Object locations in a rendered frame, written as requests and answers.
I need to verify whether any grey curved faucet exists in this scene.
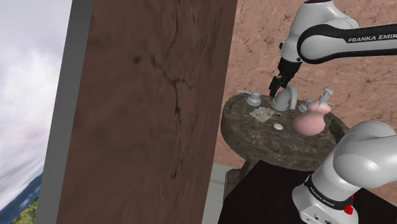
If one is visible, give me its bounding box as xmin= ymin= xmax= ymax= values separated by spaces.
xmin=272 ymin=85 xmax=299 ymax=112

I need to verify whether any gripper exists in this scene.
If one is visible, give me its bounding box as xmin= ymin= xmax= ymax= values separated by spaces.
xmin=268 ymin=57 xmax=303 ymax=98

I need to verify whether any brown wooden door grey frame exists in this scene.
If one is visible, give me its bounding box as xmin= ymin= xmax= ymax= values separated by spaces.
xmin=34 ymin=0 xmax=239 ymax=224

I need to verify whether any pink soap dispenser bottle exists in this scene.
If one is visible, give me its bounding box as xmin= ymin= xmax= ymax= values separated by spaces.
xmin=292 ymin=88 xmax=335 ymax=137

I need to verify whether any speckled grey sponge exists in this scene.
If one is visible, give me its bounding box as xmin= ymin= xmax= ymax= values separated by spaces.
xmin=249 ymin=106 xmax=275 ymax=123

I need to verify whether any grey faucet lever handle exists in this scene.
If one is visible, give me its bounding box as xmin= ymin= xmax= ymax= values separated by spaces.
xmin=298 ymin=98 xmax=316 ymax=113
xmin=237 ymin=90 xmax=263 ymax=108

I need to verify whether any dark robot stand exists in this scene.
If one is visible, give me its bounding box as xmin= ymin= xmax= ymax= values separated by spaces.
xmin=217 ymin=159 xmax=397 ymax=224

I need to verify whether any dark stone pedestal sink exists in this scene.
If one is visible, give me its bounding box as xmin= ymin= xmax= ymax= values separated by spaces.
xmin=220 ymin=93 xmax=350 ymax=203

